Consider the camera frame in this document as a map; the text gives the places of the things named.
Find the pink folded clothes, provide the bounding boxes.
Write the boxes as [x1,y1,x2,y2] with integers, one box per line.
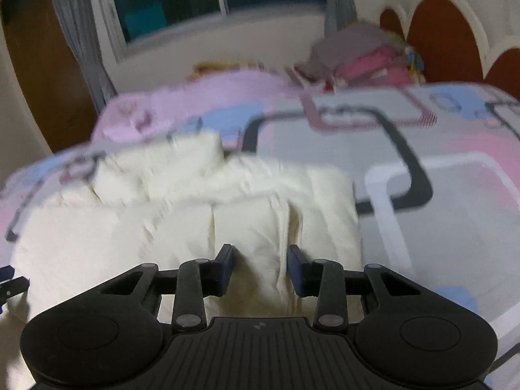
[333,46,425,90]

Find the patterned grey pink bedsheet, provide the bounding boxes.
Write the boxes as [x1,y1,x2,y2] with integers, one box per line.
[0,81,520,390]

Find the yellow plush toy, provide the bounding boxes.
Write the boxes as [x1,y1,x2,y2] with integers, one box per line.
[191,61,265,76]

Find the grey folded garment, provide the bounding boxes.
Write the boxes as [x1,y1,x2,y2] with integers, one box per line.
[296,22,407,80]

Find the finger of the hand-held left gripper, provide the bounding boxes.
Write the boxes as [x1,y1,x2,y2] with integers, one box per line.
[0,265,30,313]

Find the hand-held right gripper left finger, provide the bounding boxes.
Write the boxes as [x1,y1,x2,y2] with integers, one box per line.
[97,244,236,334]

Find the red scalloped headboard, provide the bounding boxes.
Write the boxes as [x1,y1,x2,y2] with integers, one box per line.
[380,0,520,102]

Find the pink blanket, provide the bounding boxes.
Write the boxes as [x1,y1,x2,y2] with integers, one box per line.
[91,69,309,147]

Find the window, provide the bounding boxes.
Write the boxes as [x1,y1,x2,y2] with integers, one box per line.
[87,0,330,63]

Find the white puffy jacket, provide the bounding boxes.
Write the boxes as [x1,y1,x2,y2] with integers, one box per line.
[0,132,364,390]

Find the grey curtain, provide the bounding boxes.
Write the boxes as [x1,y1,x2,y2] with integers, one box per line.
[43,0,118,110]
[317,0,358,37]

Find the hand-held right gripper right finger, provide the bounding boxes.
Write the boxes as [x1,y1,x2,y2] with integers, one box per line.
[286,245,423,330]

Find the brown wooden wardrobe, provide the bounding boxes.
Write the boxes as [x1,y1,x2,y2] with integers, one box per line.
[0,0,98,153]

